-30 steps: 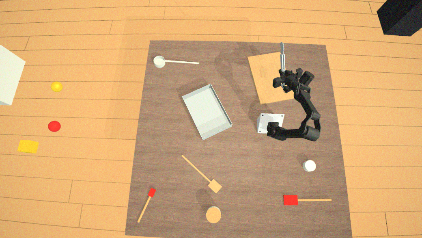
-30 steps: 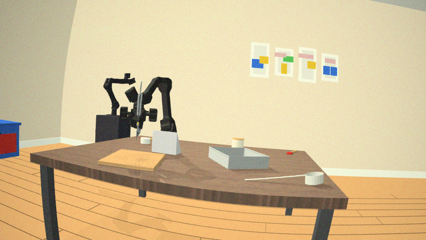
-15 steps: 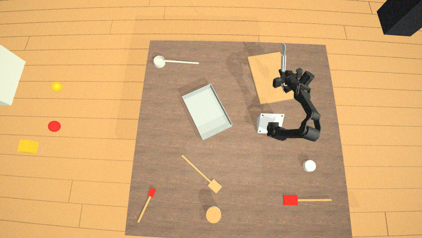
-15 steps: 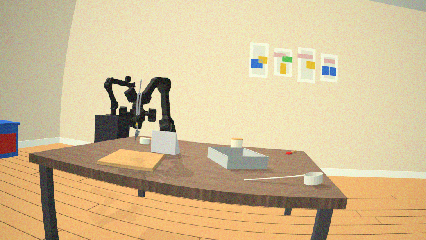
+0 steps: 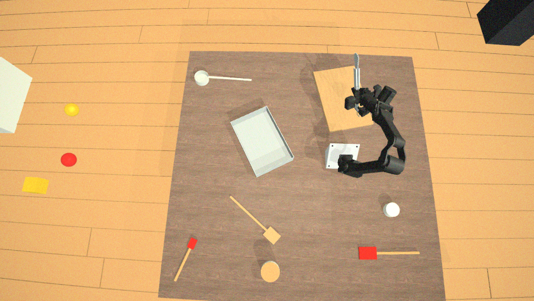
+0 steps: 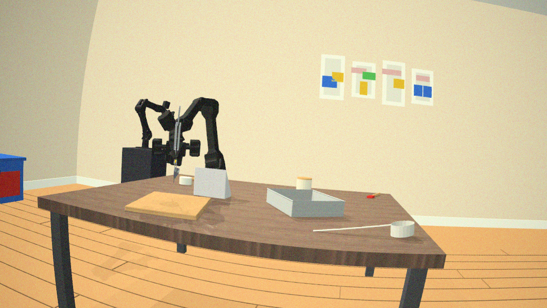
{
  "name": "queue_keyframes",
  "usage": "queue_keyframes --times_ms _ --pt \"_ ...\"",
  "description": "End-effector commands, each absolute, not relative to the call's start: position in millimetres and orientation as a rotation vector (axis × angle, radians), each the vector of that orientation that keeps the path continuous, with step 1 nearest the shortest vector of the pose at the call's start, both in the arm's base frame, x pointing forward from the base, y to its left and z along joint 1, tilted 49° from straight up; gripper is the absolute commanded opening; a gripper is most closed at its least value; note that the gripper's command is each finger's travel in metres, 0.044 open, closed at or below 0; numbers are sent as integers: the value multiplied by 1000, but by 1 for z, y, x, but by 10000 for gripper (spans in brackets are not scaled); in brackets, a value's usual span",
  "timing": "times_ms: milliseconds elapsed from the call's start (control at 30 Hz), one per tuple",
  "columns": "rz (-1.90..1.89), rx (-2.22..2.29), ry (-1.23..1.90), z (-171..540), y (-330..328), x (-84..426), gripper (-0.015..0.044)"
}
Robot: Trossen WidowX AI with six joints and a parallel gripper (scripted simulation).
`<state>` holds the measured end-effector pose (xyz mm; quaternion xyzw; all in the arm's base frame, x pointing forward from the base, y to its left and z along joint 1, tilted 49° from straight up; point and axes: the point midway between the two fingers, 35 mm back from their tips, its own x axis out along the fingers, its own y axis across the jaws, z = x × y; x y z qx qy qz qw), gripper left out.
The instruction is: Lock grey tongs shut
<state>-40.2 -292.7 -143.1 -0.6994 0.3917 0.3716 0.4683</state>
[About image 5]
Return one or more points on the white cylinder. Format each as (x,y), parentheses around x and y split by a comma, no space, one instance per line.
(391,209)

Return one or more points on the white measuring scoop with long handle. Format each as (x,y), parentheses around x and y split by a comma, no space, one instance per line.
(202,78)

